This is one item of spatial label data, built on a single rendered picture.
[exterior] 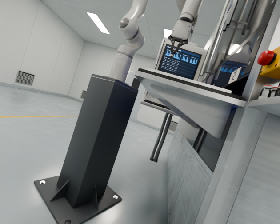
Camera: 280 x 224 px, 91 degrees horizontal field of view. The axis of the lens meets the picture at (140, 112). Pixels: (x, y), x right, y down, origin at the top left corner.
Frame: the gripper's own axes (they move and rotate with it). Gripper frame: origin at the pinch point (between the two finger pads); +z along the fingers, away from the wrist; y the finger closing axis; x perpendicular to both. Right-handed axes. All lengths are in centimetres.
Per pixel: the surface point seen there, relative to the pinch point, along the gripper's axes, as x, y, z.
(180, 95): 20.5, -12.6, 29.1
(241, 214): 29, -44, 60
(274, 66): 39, -32, 17
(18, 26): -239, 492, -53
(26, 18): -253, 494, -88
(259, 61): 36.7, -28.8, 15.6
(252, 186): 30, -44, 51
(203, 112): 20.3, -23.8, 32.5
